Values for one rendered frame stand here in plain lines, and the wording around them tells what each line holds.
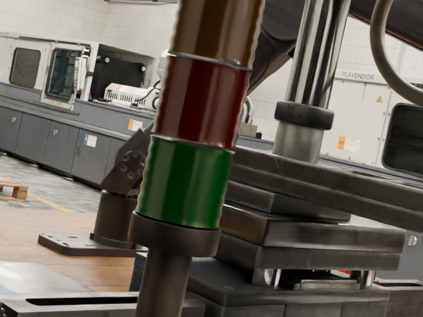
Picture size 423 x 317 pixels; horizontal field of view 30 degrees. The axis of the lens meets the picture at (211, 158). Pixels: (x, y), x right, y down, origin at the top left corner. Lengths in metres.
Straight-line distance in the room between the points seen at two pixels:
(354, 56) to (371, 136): 2.94
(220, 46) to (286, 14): 0.61
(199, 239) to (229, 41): 0.08
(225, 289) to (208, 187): 0.22
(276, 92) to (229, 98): 9.51
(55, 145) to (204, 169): 9.61
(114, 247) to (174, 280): 0.67
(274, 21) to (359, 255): 0.38
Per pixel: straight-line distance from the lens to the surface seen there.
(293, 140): 0.61
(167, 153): 0.33
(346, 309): 0.65
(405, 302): 0.78
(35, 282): 0.73
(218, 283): 0.55
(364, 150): 6.30
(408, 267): 5.95
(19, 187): 7.28
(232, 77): 0.33
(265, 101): 9.94
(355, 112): 6.42
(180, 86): 0.33
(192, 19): 0.33
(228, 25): 0.33
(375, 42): 0.71
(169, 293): 0.34
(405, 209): 0.52
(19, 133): 10.79
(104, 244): 1.02
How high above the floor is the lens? 1.10
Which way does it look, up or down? 3 degrees down
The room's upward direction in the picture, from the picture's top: 12 degrees clockwise
